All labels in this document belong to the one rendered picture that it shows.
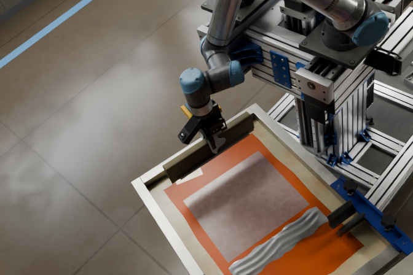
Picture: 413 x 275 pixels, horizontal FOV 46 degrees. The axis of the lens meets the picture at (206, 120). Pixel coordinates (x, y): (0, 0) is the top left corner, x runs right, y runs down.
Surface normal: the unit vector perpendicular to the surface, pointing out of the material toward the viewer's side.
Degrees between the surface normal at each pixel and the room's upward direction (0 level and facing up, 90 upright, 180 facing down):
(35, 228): 0
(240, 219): 0
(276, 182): 0
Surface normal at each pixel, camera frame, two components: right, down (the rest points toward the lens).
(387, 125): -0.22, -0.64
